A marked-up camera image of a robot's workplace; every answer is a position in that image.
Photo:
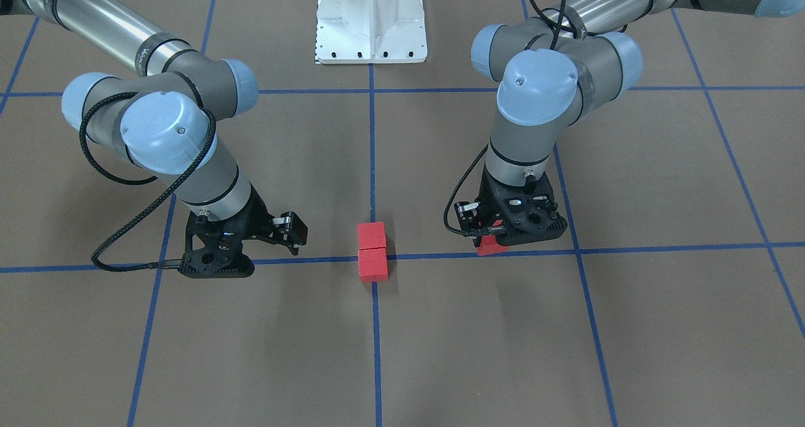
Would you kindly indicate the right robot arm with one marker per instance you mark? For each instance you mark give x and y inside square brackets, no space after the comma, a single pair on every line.
[162,126]

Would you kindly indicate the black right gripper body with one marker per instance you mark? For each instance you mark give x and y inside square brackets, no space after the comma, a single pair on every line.
[258,214]

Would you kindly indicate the red block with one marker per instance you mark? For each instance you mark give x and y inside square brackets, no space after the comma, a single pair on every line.
[371,235]
[373,265]
[488,245]

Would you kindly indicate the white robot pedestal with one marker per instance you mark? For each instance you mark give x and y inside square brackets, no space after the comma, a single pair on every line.
[370,32]

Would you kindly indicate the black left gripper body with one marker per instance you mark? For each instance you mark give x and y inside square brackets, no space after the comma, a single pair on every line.
[485,192]

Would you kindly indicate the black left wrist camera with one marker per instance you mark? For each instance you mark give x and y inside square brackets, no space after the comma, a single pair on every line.
[467,216]

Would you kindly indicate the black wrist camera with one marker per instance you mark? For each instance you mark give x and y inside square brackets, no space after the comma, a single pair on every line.
[289,230]
[467,216]

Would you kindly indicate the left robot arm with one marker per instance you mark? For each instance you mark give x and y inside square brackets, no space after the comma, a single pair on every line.
[553,70]

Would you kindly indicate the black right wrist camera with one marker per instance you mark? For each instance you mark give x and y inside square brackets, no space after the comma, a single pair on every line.
[289,230]

